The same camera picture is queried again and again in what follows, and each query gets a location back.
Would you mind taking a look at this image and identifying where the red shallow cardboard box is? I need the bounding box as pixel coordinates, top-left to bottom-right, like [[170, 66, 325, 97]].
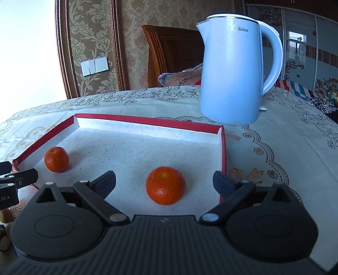
[[12, 114, 228, 216]]

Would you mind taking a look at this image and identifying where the dark patterned cloth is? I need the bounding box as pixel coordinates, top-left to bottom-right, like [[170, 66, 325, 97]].
[[308, 92, 338, 115]]

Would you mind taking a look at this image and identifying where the mirrored sliding wardrobe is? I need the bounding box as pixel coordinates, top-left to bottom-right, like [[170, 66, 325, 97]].
[[244, 0, 338, 96]]

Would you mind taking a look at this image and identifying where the striped colourful cloth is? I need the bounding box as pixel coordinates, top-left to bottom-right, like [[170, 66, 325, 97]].
[[275, 79, 317, 101]]

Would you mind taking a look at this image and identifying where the brown wall moulding frame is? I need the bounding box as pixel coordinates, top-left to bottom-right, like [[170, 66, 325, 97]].
[[55, 0, 130, 99]]

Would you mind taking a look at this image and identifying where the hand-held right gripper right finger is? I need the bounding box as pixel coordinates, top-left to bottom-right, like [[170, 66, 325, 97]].
[[199, 170, 297, 225]]

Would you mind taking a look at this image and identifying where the brown wooden headboard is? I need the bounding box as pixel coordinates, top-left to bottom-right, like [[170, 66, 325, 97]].
[[142, 25, 205, 88]]

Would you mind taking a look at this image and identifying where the pink folded quilt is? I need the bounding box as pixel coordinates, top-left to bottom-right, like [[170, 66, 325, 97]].
[[158, 63, 204, 88]]

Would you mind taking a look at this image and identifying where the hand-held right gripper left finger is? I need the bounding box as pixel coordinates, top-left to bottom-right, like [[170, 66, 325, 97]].
[[35, 170, 129, 226]]

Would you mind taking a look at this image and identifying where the orange tangerine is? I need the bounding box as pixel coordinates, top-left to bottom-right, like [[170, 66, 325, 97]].
[[146, 166, 187, 206], [44, 146, 70, 173]]

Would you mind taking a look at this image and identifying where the dark sugarcane piece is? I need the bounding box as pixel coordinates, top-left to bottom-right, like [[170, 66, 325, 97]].
[[0, 209, 12, 226]]

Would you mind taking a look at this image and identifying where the light blue electric kettle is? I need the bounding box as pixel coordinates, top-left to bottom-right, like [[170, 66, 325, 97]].
[[196, 13, 283, 126]]

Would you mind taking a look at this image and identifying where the white wall light switch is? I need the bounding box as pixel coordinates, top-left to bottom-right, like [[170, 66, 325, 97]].
[[81, 57, 109, 77]]

